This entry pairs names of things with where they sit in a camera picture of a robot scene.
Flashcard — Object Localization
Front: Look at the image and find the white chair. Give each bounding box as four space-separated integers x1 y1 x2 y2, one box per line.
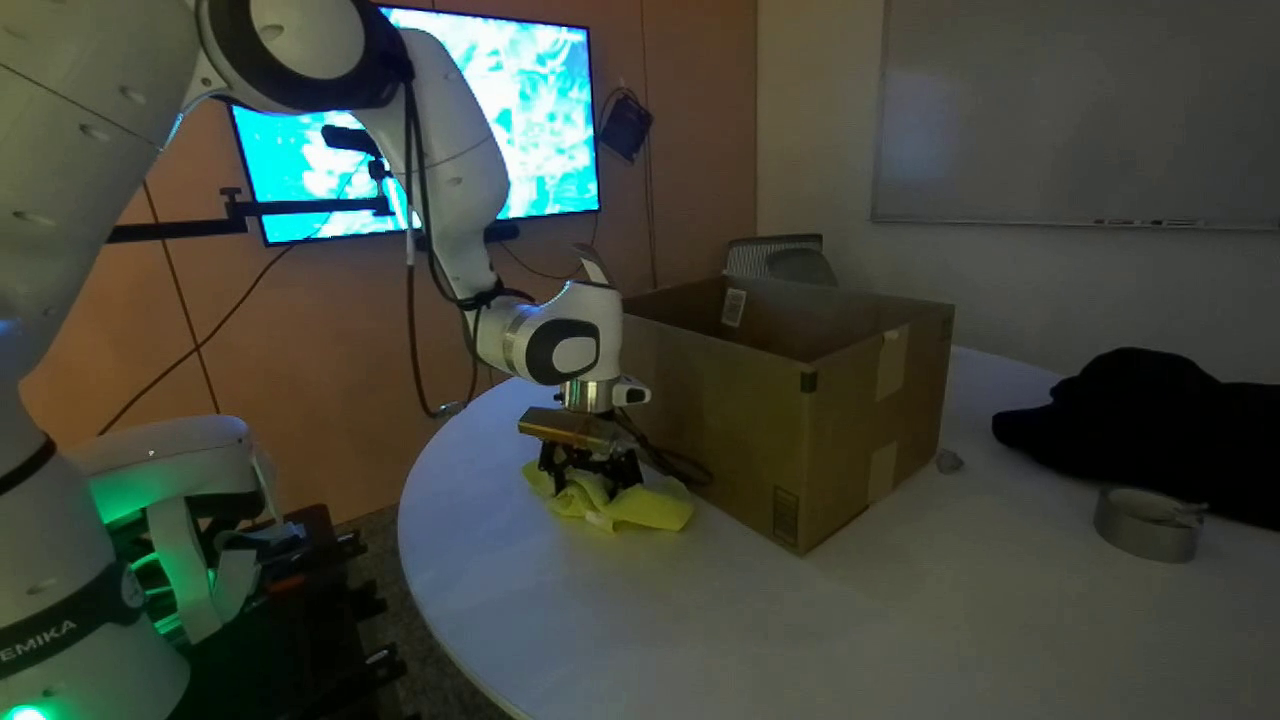
719 232 849 324

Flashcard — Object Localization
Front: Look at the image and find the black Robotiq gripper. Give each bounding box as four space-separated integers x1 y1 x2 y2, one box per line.
537 444 643 507

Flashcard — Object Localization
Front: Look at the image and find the yellow-green towel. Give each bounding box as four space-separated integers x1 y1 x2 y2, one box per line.
519 456 700 541

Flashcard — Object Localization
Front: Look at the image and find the thin black wall cable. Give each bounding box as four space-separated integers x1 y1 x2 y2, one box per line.
96 243 296 431

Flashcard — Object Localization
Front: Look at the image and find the small black wall device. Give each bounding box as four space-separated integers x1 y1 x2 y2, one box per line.
595 90 656 163

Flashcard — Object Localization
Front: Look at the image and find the wall-mounted TV screen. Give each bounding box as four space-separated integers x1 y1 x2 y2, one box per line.
230 6 605 253

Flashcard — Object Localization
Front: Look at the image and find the black garment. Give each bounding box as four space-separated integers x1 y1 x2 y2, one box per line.
990 344 1280 532

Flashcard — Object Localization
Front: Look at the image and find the black equipment cart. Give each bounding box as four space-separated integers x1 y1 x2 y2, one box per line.
172 501 411 720

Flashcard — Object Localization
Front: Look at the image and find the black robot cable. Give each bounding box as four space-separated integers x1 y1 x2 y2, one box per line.
398 65 483 426

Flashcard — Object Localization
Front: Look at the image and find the whiteboard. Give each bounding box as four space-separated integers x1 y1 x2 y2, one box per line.
871 0 1280 235

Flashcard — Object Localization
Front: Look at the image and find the wrist-mounted camera bar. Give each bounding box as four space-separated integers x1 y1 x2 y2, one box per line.
511 403 634 462

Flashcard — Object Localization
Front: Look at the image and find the grey tape roll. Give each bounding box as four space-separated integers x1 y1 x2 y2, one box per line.
1091 484 1211 565

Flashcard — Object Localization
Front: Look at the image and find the white device with green light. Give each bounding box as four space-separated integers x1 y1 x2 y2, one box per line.
71 413 275 648

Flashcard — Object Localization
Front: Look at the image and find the brown cardboard box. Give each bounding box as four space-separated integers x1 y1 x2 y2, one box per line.
616 273 962 561

